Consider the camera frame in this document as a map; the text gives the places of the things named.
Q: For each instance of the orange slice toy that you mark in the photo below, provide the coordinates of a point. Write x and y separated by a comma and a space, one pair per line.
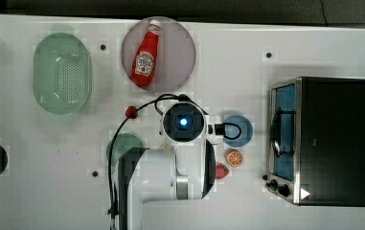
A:
234, 158

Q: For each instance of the large red strawberry toy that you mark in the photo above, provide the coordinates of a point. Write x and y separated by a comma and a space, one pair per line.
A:
221, 171

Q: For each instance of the red ketchup bottle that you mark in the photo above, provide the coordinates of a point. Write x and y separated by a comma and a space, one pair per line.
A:
144, 63

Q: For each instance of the blue round bowl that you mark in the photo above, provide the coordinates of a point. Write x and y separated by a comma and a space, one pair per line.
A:
246, 127

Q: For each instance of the green perforated colander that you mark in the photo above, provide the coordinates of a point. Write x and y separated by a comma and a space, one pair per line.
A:
62, 74

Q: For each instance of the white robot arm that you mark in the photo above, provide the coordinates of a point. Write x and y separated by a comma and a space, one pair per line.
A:
186, 170

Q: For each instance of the small red strawberry toy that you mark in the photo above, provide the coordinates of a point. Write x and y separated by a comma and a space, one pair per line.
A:
131, 112

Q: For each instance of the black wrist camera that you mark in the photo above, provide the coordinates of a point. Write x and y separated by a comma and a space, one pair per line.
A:
220, 130

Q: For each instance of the green cup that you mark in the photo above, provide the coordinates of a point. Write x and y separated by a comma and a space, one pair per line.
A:
123, 143

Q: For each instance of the stainless steel toaster oven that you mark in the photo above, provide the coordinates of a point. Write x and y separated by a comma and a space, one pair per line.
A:
317, 141

